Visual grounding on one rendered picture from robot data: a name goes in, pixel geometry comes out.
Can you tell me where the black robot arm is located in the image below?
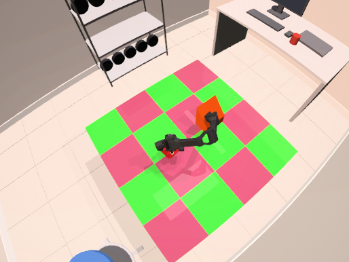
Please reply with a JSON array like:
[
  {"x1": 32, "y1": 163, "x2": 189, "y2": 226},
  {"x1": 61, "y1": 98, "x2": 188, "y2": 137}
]
[{"x1": 154, "y1": 111, "x2": 219, "y2": 151}]

